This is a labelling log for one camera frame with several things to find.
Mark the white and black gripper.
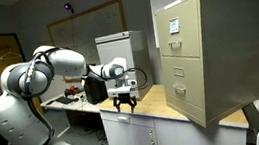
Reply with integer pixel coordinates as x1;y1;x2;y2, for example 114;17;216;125
108;76;137;113

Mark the beige bottom cabinet drawer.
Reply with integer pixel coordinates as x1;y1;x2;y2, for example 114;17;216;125
161;56;204;109

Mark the beige cabinet drawer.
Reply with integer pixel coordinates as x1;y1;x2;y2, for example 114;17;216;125
161;56;204;109
155;0;200;58

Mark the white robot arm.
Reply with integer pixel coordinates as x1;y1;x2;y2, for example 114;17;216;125
0;45;127;145

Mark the white counter base cabinet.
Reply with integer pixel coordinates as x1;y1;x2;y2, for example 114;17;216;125
100;110;249;145

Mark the grey two-drawer filing cabinet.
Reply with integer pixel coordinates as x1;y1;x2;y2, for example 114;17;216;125
95;30;153;100

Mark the beige top cabinet drawer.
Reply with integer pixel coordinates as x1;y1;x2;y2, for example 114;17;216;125
155;0;200;58

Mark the beige metal filing cabinet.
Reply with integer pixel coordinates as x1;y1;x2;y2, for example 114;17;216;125
155;0;259;127

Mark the black box on desk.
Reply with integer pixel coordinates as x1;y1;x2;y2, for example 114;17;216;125
84;77;107;104

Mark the white office desk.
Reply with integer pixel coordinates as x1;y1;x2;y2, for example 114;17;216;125
41;92;102;137

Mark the red tool on desk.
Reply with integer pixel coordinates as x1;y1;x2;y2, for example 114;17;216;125
64;86;81;96

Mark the black keyboard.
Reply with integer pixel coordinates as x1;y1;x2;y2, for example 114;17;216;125
56;96;74;104

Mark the wood-framed whiteboard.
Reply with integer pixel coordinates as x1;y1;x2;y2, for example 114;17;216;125
43;0;134;86

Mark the white paper label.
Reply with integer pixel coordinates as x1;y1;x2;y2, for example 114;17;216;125
169;18;180;34

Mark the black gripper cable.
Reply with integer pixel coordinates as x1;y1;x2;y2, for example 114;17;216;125
125;65;150;92

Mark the purple lit wall camera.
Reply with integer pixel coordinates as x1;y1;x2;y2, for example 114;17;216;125
64;3;74;13

